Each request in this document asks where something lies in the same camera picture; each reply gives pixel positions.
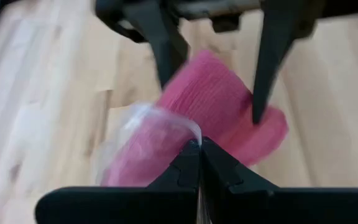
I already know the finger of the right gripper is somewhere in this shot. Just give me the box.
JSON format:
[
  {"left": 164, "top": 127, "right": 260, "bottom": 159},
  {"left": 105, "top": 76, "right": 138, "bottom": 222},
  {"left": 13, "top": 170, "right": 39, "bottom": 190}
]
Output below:
[
  {"left": 252, "top": 0, "right": 324, "bottom": 125},
  {"left": 122, "top": 0, "right": 190, "bottom": 90}
]

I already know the pink elastic bandage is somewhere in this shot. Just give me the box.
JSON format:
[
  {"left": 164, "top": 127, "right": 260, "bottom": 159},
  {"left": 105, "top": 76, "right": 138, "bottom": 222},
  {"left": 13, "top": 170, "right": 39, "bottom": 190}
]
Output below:
[{"left": 101, "top": 49, "right": 289, "bottom": 187}]

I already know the clear plastic zip bag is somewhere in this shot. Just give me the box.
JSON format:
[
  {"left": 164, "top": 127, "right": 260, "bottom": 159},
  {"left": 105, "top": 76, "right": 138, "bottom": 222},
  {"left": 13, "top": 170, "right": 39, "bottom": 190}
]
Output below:
[{"left": 93, "top": 102, "right": 203, "bottom": 187}]

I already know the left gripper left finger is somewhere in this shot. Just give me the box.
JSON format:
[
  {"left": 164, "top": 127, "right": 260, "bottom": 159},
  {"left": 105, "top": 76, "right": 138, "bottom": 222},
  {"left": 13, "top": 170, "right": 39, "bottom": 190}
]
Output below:
[{"left": 147, "top": 139, "right": 202, "bottom": 224}]

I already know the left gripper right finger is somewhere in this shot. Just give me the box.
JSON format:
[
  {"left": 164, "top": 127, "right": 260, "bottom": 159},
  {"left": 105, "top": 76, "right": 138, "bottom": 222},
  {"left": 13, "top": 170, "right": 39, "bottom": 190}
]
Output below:
[{"left": 200, "top": 136, "right": 280, "bottom": 224}]

